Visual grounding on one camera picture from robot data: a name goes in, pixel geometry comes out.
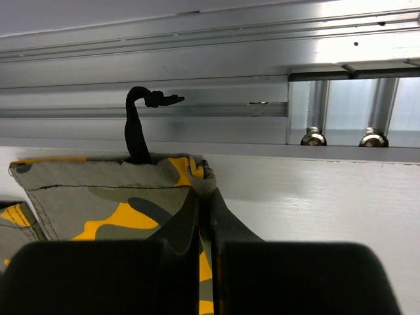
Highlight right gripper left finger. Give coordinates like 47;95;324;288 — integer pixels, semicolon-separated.
1;192;200;314

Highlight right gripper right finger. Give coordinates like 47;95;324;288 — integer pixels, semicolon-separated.
209;191;401;314

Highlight camouflage yellow green trousers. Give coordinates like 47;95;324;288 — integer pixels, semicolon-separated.
1;87;216;314

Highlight left steel frame bolt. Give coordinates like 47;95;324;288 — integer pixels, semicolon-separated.
301;127;327;146

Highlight steel frame bolt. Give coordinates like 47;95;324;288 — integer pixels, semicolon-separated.
301;127;327;146
359;127;389;148

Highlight right steel frame bolt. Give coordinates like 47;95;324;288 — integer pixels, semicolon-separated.
359;127;389;148

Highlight right side aluminium frame rail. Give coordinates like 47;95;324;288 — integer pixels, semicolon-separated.
1;1;419;163

